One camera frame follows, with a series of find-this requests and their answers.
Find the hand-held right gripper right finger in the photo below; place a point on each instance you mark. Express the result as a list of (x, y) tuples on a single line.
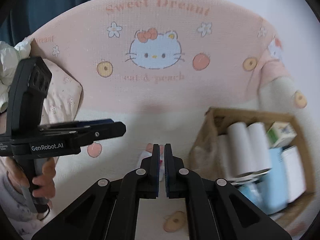
[(175, 180)]

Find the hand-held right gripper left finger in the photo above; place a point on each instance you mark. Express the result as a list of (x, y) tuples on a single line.
[(147, 180)]

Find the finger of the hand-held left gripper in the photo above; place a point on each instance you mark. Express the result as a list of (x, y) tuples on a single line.
[(110, 131), (100, 122)]

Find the white pouch with red label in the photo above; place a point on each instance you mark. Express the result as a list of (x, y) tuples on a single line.
[(144, 156)]

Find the cardboard box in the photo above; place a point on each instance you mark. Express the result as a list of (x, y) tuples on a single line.
[(202, 142)]

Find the white paper roll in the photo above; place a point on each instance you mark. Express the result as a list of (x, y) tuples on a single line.
[(258, 147), (238, 150), (223, 155)]

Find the person's left forearm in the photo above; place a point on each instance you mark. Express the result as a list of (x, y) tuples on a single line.
[(12, 202)]

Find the person's left hand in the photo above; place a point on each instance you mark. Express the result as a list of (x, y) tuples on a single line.
[(45, 182)]

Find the pink printed pillow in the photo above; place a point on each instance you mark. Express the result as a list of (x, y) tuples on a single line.
[(62, 95)]

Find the white plastic bag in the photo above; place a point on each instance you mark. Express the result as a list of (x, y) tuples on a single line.
[(10, 62)]

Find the pink cat printed blanket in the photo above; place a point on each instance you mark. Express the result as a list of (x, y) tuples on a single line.
[(175, 92)]

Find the dark teal cloth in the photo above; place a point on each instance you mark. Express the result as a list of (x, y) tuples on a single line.
[(55, 7)]

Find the light blue pack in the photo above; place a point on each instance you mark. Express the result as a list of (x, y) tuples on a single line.
[(276, 180)]

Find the green and white carton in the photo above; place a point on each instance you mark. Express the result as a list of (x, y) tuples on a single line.
[(281, 133)]

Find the white bottle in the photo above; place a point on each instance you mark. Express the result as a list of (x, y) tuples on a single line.
[(293, 172)]

